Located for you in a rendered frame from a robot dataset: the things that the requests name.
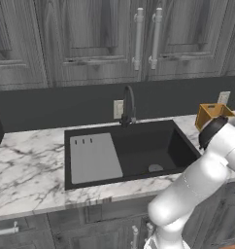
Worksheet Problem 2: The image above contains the black kitchen sink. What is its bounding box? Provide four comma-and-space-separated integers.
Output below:
64, 119, 202, 192

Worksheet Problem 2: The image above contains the grey sink drainboard insert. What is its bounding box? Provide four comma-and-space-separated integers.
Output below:
69, 132, 124, 185

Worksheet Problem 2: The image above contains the grey wood lower cupboard door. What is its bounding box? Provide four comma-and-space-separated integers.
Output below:
52, 217, 139, 249
182, 181, 235, 249
136, 213, 156, 249

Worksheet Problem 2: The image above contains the black curved tap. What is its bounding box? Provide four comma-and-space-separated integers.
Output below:
118, 85, 138, 128

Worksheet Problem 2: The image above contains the yellow wooden open box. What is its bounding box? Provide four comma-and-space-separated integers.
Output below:
194, 103, 235, 132

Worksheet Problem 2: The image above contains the grey wood drawer front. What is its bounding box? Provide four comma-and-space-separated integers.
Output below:
0, 214, 56, 249

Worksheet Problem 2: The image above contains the white wall outlet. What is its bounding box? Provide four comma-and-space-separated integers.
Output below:
113, 99, 124, 121
218, 90, 231, 106

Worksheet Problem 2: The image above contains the white upper cupboard handle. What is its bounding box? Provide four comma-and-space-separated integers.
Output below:
131, 7, 146, 72
148, 7, 164, 71

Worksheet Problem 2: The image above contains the white cupboard handle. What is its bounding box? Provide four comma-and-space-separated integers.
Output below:
145, 222, 154, 245
131, 225, 140, 249
148, 7, 164, 71
131, 7, 146, 72

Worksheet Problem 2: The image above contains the white lower cupboard handle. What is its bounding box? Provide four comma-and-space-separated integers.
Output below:
145, 222, 154, 245
131, 225, 140, 249

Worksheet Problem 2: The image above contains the white drawer handle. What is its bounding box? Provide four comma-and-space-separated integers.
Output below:
0, 221, 19, 237

